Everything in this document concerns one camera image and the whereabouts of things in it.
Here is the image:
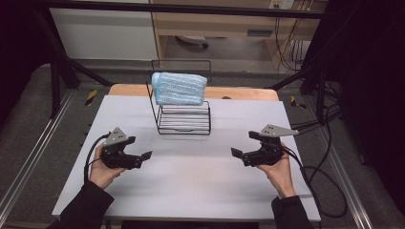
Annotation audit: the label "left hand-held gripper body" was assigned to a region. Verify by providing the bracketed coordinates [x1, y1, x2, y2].
[100, 127, 143, 170]

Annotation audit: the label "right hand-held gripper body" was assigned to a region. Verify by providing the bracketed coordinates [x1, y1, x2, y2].
[242, 124, 300, 168]

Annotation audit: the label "black wire rack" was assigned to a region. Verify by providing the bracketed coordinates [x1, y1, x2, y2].
[145, 59, 213, 136]

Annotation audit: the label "blue striped towel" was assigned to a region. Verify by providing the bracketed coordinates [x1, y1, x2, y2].
[150, 72, 208, 107]

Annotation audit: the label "person's left hand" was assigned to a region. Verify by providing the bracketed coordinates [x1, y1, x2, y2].
[89, 144, 127, 191]

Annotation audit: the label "person's right hand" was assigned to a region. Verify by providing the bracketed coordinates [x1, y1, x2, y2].
[256, 142, 297, 199]

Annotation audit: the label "wooden table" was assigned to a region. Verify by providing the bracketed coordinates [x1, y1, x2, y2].
[108, 83, 280, 102]

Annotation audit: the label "yellow black tape marker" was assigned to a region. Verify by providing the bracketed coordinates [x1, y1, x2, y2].
[289, 94, 307, 110]
[84, 89, 98, 107]

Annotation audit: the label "white foam board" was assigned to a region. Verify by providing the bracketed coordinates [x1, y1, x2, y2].
[52, 94, 322, 222]

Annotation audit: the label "white cabinet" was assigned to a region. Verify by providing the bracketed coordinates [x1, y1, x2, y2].
[49, 0, 159, 61]

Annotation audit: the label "light wooden desk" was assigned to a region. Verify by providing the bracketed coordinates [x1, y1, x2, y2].
[149, 0, 330, 70]

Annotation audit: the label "chair base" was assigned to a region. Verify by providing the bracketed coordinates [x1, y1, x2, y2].
[175, 34, 210, 50]

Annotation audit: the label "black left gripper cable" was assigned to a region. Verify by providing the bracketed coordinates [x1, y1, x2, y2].
[83, 133, 111, 184]

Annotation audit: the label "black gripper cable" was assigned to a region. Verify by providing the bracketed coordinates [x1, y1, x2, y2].
[83, 133, 111, 184]
[281, 144, 349, 219]

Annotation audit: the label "black floor cables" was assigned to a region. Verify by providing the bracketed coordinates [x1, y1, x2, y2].
[289, 80, 345, 136]

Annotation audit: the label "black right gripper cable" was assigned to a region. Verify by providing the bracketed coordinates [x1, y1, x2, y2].
[281, 144, 349, 219]

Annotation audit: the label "aluminium rail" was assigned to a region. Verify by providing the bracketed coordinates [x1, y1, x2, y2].
[0, 91, 76, 219]
[314, 127, 374, 229]

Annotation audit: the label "hanging cable bundle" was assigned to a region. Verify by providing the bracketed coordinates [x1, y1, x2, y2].
[272, 12, 309, 72]

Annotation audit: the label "white wall socket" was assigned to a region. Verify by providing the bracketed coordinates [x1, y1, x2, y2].
[268, 0, 296, 10]

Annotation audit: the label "black metal frame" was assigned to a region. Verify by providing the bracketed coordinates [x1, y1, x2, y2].
[32, 0, 361, 123]

